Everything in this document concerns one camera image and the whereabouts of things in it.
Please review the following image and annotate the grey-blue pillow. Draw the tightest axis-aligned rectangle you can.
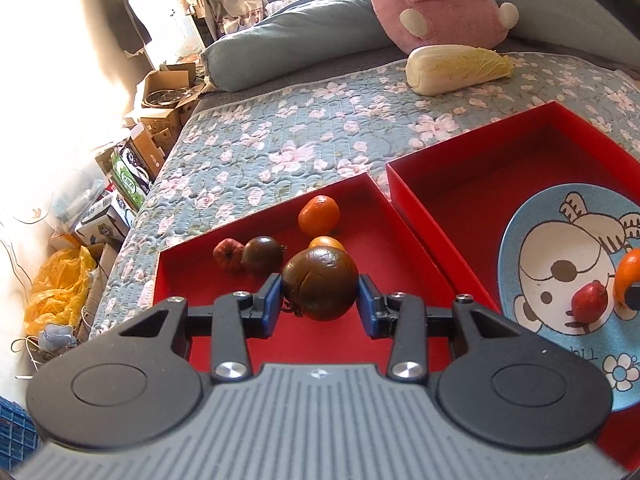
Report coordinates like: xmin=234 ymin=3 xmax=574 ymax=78
xmin=202 ymin=0 xmax=401 ymax=93

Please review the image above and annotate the pink plush pillow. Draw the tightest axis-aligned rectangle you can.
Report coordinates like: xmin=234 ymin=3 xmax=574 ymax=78
xmin=359 ymin=0 xmax=521 ymax=56

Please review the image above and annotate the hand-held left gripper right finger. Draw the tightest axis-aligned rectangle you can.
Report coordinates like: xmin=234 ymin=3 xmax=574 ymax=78
xmin=357 ymin=274 xmax=538 ymax=382

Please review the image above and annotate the grey-blue blanket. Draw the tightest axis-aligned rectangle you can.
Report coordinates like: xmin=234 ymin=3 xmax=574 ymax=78
xmin=475 ymin=0 xmax=640 ymax=58

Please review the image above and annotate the dark hanging garment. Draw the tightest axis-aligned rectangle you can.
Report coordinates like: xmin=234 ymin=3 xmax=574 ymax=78
xmin=106 ymin=0 xmax=154 ymax=57

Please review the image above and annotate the napa cabbage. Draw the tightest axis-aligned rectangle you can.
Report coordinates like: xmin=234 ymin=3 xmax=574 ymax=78
xmin=405 ymin=45 xmax=515 ymax=96

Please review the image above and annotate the pale blue cloth bundle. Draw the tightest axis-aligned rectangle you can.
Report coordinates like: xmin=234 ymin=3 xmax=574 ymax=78
xmin=37 ymin=325 xmax=79 ymax=357

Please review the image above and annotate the small red tomato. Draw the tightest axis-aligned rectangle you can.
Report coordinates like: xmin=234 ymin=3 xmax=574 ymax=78
xmin=213 ymin=238 xmax=246 ymax=273
xmin=572 ymin=281 xmax=610 ymax=324

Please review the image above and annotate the small dark brown tomato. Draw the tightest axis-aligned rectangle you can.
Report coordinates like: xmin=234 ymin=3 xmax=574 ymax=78
xmin=241 ymin=236 xmax=287 ymax=277

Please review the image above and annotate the green and white carton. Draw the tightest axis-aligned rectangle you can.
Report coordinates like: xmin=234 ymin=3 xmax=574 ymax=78
xmin=109 ymin=147 xmax=153 ymax=211

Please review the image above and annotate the yellow plastic bag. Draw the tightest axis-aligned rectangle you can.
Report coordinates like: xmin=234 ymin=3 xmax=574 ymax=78
xmin=25 ymin=246 xmax=99 ymax=339

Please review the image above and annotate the large dark brown tomato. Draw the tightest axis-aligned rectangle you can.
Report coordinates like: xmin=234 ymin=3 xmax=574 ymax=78
xmin=281 ymin=249 xmax=360 ymax=322

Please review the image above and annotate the open cardboard box with pots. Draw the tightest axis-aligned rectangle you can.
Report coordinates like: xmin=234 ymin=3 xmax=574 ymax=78
xmin=135 ymin=62 xmax=207 ymax=111

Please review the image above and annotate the white and blue carton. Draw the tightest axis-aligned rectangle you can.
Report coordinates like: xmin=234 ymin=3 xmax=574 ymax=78
xmin=75 ymin=192 xmax=136 ymax=247

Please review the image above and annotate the brown cardboard box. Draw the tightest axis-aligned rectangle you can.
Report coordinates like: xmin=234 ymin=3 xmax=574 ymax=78
xmin=125 ymin=107 xmax=197 ymax=152

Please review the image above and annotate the red cardboard box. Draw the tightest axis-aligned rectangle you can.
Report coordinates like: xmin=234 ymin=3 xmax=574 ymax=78
xmin=386 ymin=101 xmax=640 ymax=468
xmin=151 ymin=171 xmax=502 ymax=376

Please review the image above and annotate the blue plastic crate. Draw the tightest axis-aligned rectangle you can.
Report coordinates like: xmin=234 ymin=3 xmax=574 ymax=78
xmin=0 ymin=395 xmax=42 ymax=479

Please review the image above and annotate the orange mandarin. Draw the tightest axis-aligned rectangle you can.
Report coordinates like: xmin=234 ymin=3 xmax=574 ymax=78
xmin=308 ymin=236 xmax=347 ymax=256
xmin=614 ymin=249 xmax=640 ymax=306
xmin=298 ymin=195 xmax=341 ymax=237

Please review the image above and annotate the blue cartoon dog plate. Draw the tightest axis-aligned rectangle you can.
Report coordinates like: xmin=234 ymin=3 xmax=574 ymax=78
xmin=498 ymin=183 xmax=640 ymax=413

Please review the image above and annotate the floral quilted blanket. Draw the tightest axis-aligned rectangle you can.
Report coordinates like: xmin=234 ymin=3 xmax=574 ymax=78
xmin=75 ymin=52 xmax=640 ymax=341

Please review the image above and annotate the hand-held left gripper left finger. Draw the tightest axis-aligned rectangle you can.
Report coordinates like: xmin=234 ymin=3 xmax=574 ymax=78
xmin=117 ymin=272 xmax=284 ymax=382

